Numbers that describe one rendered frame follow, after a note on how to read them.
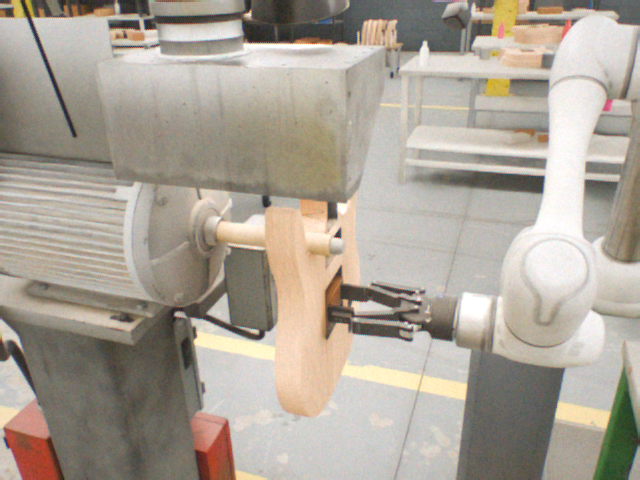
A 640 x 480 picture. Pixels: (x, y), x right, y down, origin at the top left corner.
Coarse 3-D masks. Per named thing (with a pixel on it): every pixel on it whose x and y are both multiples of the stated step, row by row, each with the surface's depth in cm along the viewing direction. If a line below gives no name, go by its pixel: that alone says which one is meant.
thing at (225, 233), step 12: (228, 228) 85; (240, 228) 85; (252, 228) 84; (264, 228) 84; (228, 240) 86; (240, 240) 85; (252, 240) 84; (264, 240) 83; (312, 240) 81; (324, 240) 81; (312, 252) 82; (324, 252) 81
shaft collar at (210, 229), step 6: (216, 216) 88; (210, 222) 86; (216, 222) 86; (204, 228) 86; (210, 228) 85; (216, 228) 86; (204, 234) 86; (210, 234) 85; (216, 234) 86; (210, 240) 86; (216, 240) 86
